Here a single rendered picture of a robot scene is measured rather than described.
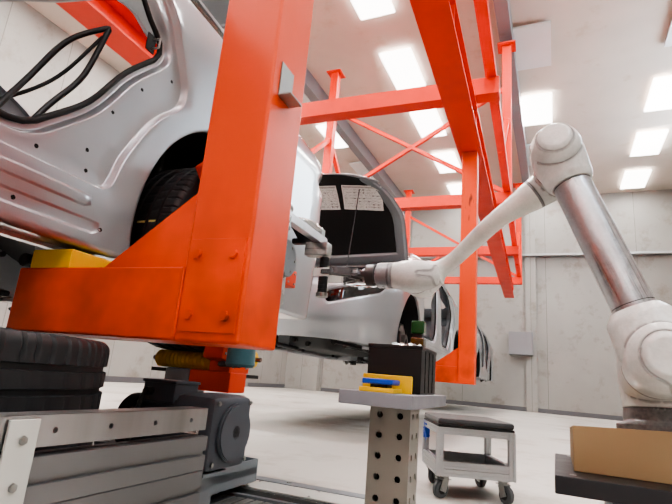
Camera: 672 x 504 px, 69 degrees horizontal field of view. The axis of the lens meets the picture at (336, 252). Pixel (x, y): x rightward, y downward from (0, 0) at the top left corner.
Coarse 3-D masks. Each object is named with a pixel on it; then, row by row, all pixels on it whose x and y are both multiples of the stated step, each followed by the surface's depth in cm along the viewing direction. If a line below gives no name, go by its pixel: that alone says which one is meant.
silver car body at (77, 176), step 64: (0, 0) 262; (64, 0) 306; (128, 0) 348; (192, 0) 175; (192, 64) 168; (0, 128) 109; (64, 128) 124; (128, 128) 144; (192, 128) 167; (0, 192) 107; (64, 192) 121; (128, 192) 140; (320, 192) 269; (0, 256) 221
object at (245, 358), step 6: (228, 348) 148; (234, 348) 147; (228, 354) 147; (234, 354) 146; (240, 354) 146; (246, 354) 146; (252, 354) 148; (228, 360) 146; (234, 360) 145; (240, 360) 145; (246, 360) 146; (252, 360) 148; (222, 366) 156; (228, 366) 151; (234, 366) 145; (240, 366) 145; (246, 366) 146; (252, 366) 148
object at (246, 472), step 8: (240, 464) 167; (248, 464) 172; (256, 464) 177; (232, 472) 163; (240, 472) 167; (248, 472) 172; (256, 472) 177; (216, 480) 155; (224, 480) 159; (232, 480) 163; (240, 480) 167; (248, 480) 172; (216, 488) 155; (224, 488) 159
